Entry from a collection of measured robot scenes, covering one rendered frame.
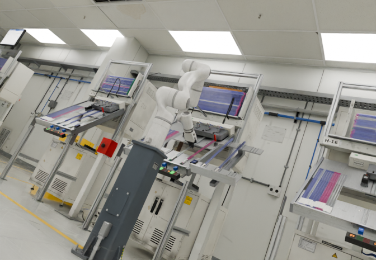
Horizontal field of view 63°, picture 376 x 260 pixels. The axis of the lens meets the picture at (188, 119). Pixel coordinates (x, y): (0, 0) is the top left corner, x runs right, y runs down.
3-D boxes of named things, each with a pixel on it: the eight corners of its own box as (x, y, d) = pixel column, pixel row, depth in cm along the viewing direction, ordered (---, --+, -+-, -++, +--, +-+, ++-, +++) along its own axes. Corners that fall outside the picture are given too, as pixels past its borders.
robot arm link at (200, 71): (162, 108, 203) (184, 116, 199) (162, 94, 195) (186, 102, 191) (192, 70, 237) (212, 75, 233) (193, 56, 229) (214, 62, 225)
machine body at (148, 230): (170, 271, 229) (201, 193, 247) (108, 235, 269) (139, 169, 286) (205, 275, 280) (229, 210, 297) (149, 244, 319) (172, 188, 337)
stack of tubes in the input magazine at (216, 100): (235, 116, 281) (245, 91, 288) (190, 107, 310) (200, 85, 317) (240, 122, 291) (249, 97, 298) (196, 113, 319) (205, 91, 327)
